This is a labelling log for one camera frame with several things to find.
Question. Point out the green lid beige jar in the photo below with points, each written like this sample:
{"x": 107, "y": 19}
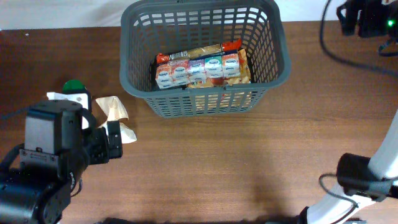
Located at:
{"x": 73, "y": 86}

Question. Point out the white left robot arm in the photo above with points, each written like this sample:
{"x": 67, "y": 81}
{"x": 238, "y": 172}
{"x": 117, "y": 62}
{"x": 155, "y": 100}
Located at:
{"x": 39, "y": 175}

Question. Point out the orange biscuit packet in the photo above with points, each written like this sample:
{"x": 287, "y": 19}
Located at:
{"x": 200, "y": 52}

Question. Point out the yellow coffee sachet bag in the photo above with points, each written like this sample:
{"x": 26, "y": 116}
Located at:
{"x": 244, "y": 75}

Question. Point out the grey plastic basket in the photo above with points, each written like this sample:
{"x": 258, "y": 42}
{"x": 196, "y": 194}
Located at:
{"x": 152, "y": 27}

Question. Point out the beige paper bag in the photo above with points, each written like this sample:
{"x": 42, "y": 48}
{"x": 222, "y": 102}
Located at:
{"x": 115, "y": 111}

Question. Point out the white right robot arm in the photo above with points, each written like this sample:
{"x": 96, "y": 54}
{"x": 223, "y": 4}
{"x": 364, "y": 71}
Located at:
{"x": 361, "y": 181}

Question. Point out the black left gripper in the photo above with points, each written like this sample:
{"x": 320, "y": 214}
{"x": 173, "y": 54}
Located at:
{"x": 104, "y": 150}

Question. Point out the blue toothpaste box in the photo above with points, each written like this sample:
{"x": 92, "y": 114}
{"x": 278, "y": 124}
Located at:
{"x": 213, "y": 70}

